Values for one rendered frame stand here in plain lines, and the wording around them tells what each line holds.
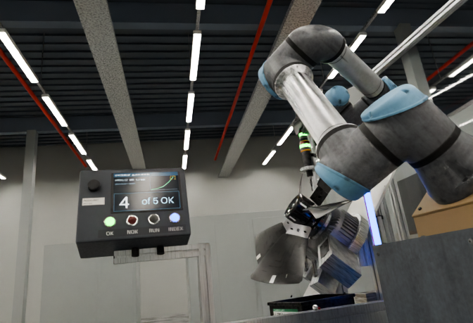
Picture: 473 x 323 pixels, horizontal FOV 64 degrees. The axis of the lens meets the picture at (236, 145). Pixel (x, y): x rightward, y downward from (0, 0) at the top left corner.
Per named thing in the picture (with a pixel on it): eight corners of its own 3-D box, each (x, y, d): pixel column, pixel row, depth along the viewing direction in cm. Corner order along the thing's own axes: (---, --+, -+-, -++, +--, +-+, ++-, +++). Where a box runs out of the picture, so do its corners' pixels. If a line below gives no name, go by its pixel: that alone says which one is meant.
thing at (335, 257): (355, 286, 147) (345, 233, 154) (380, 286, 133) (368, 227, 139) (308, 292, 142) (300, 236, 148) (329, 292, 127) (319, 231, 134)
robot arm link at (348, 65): (309, -1, 107) (388, 79, 137) (282, 30, 110) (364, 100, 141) (329, 16, 98) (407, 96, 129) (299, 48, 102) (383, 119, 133)
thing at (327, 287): (325, 298, 145) (330, 283, 149) (335, 294, 140) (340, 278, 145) (308, 285, 145) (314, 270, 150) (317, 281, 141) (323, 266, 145)
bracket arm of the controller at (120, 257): (208, 255, 100) (207, 243, 101) (210, 255, 97) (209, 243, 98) (113, 264, 93) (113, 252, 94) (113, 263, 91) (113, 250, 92)
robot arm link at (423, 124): (464, 127, 69) (409, 76, 70) (404, 175, 74) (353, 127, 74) (448, 117, 80) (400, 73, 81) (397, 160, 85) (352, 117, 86)
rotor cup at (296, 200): (311, 217, 169) (288, 199, 169) (331, 203, 159) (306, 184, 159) (301, 241, 160) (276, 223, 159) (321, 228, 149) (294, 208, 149)
